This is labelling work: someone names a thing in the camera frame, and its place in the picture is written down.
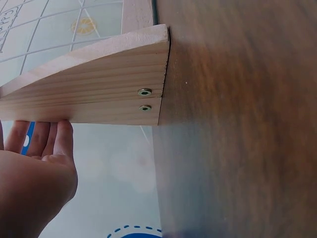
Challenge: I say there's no person's left hand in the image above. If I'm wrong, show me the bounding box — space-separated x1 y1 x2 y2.
0 119 79 238

